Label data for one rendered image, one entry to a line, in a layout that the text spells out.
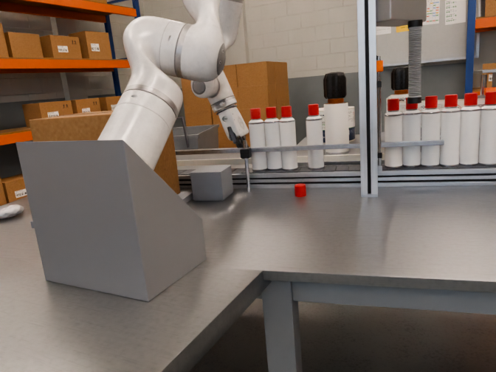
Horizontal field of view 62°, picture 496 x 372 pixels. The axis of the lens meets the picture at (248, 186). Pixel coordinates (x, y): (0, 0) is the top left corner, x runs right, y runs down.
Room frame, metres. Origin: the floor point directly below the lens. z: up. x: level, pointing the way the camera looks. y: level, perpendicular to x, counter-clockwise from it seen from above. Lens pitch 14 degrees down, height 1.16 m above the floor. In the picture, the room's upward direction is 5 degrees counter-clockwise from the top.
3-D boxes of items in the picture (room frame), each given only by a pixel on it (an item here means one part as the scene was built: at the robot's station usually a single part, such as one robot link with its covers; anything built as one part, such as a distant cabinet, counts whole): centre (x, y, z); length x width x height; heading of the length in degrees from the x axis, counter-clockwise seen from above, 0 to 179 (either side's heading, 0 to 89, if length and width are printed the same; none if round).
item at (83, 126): (1.21, 0.39, 0.99); 0.30 x 0.24 x 0.27; 71
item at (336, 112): (1.57, -0.35, 1.03); 0.09 x 0.09 x 0.30
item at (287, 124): (1.34, -0.14, 0.98); 0.05 x 0.05 x 0.20
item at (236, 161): (1.40, -0.08, 0.90); 1.07 x 0.01 x 0.02; 73
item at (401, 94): (1.80, -0.69, 1.04); 0.09 x 0.09 x 0.29
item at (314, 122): (1.32, -0.23, 0.98); 0.05 x 0.05 x 0.20
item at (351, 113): (1.91, -0.41, 0.95); 0.20 x 0.20 x 0.14
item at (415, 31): (1.14, -0.47, 1.18); 0.04 x 0.04 x 0.21
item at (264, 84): (5.31, 0.03, 0.70); 1.20 x 0.83 x 1.39; 67
